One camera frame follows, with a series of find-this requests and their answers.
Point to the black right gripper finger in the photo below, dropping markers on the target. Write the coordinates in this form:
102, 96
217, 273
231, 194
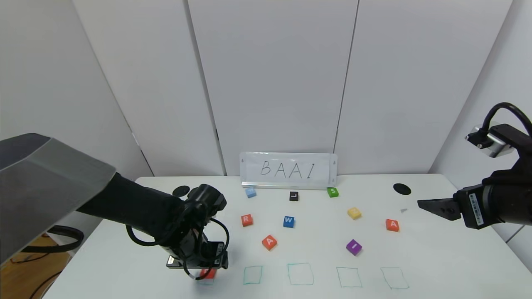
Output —
444, 208

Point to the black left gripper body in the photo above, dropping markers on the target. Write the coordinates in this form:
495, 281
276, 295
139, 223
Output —
195, 259

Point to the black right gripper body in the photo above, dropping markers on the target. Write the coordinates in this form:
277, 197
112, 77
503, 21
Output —
472, 209

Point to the orange letter B block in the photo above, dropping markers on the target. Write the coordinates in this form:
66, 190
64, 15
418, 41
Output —
209, 274

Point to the orange letter A block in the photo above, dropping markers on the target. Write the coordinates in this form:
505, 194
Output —
269, 242
392, 225

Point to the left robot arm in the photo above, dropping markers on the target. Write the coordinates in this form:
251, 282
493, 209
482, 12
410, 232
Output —
41, 187

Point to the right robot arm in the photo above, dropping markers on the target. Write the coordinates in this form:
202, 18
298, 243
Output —
515, 203

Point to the white BAAI sign holder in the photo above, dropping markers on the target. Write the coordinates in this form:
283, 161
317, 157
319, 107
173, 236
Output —
288, 170

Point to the black round table grommet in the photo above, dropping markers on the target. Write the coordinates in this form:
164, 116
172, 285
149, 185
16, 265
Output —
179, 191
402, 189

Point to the orange letter R block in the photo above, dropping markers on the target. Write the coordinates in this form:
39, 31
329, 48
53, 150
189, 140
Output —
247, 220

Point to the light blue letter block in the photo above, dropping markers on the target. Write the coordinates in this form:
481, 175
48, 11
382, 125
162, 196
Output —
250, 192

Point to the yellow letter block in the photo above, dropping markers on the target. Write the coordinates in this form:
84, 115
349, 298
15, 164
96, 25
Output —
354, 213

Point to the purple letter I block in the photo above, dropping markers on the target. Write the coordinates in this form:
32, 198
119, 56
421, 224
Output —
353, 247

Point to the blue letter W block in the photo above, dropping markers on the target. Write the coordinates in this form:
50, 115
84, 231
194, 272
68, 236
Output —
289, 221

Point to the green letter S block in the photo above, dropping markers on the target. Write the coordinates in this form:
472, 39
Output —
333, 192

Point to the black letter L block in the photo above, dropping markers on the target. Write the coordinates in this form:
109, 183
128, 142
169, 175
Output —
294, 196

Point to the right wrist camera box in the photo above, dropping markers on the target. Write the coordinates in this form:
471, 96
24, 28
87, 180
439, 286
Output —
496, 143

